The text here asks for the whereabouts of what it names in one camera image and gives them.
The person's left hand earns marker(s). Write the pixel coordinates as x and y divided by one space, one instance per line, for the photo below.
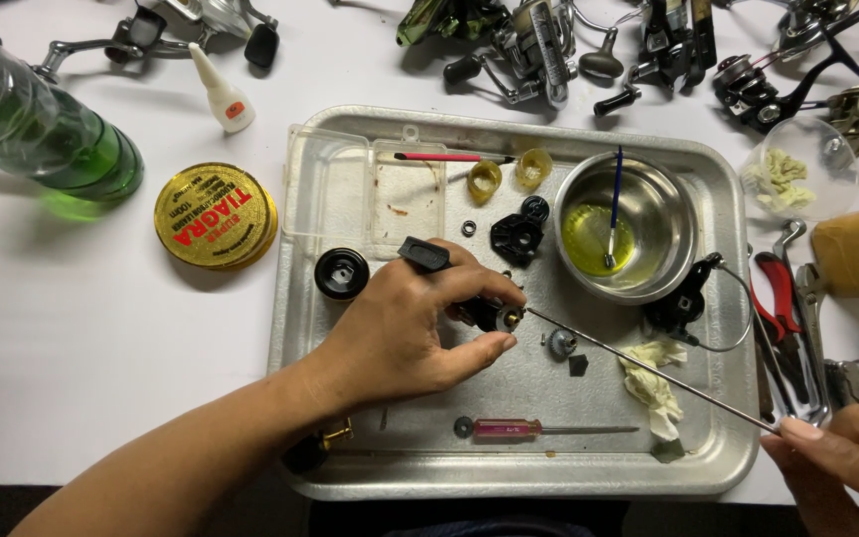
392 335

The person's right hand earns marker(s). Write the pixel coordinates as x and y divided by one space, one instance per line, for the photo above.
854 470

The black fishing reel body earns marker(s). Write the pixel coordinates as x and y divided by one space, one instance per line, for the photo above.
488 313

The long thin metal rod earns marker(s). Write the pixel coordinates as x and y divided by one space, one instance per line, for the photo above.
646 369

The black reel spool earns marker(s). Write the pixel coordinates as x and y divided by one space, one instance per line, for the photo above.
341 274

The small metal pin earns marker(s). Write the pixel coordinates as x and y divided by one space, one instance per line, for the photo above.
384 418

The folded metal multitool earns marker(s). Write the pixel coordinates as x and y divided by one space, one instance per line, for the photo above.
854 383

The black plastic gear housing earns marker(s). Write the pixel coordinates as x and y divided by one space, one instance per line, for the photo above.
517 239

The clear plastic box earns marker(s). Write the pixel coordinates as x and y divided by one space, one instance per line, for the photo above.
340 186

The adjustable metal wrench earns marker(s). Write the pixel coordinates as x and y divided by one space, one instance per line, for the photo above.
810 313

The small metal gear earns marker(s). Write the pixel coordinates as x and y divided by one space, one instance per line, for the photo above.
562 344

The small yellow plastic cup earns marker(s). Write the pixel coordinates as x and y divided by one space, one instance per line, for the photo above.
484 181
534 168

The aluminium tray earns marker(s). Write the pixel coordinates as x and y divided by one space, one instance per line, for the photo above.
534 455

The small green plastic piece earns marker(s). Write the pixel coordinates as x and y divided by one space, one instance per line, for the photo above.
668 450

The small black plastic piece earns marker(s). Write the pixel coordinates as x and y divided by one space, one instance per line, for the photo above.
578 365

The round black cap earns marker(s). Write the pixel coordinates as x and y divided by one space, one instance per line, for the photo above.
536 207

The crumpled white tissue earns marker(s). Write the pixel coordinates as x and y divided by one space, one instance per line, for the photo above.
653 395

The round gold line tin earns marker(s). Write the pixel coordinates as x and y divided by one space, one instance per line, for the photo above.
213 216

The brown bottle with green band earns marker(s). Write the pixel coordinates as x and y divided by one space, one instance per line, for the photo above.
854 253

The white glue bottle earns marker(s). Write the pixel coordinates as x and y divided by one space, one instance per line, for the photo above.
224 97

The stainless steel bowl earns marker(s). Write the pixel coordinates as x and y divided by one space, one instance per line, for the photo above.
661 216

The greasy tissue wad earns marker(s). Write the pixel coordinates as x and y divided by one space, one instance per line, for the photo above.
781 179

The clear plastic cup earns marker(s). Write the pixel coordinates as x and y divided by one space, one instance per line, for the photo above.
832 149

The green fishing reel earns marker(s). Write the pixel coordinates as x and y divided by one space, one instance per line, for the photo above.
452 19

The black reel with red trim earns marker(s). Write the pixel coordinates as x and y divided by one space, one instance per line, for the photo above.
750 93

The silver reel with black knobs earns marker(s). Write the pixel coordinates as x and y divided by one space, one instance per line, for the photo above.
139 37

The black fishing reel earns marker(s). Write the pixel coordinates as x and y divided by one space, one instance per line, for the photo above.
668 45

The green plastic bottle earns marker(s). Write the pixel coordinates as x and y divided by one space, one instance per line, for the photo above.
34 127

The dark grey fishing reel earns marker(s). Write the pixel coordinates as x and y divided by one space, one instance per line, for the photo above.
810 22

